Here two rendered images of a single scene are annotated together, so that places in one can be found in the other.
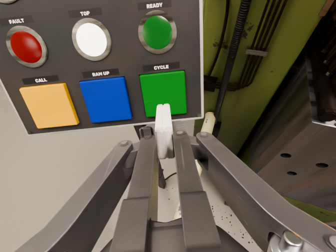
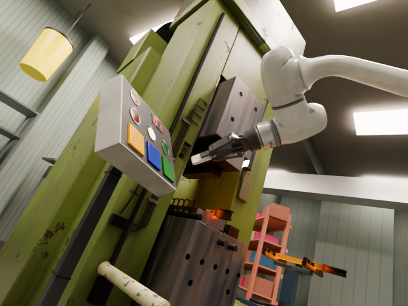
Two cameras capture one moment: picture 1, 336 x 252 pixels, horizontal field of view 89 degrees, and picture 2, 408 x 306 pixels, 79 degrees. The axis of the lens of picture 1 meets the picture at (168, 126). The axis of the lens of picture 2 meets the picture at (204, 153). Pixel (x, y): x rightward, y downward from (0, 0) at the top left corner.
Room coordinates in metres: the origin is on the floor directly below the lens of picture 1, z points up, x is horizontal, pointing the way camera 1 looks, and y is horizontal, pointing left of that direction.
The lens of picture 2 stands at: (-0.27, 0.70, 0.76)
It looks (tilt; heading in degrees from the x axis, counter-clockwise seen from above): 23 degrees up; 298
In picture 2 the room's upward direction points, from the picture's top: 20 degrees clockwise
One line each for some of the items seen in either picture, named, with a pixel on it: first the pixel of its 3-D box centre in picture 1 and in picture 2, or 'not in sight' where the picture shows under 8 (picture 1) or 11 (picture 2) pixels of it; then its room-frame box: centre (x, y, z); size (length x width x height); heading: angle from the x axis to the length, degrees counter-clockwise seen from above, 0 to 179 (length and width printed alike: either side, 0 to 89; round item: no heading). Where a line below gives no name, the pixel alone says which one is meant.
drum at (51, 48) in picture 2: not in sight; (47, 55); (3.50, -0.82, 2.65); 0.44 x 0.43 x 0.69; 166
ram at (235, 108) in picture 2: not in sight; (222, 128); (0.34, -0.57, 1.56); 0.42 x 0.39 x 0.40; 153
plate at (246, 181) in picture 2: not in sight; (244, 187); (0.14, -0.78, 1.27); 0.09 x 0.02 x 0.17; 63
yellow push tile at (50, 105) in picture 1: (52, 106); (135, 140); (0.22, 0.20, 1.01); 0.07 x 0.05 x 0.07; 88
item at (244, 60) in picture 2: not in sight; (227, 78); (0.47, -0.64, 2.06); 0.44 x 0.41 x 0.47; 153
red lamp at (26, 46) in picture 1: (27, 47); (135, 116); (0.27, 0.20, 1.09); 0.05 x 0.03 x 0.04; 63
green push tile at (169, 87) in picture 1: (164, 94); (166, 170); (0.22, 0.00, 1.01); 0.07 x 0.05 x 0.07; 88
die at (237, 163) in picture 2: not in sight; (206, 158); (0.36, -0.54, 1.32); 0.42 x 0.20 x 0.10; 153
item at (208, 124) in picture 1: (197, 160); (128, 285); (0.24, -0.09, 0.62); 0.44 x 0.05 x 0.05; 153
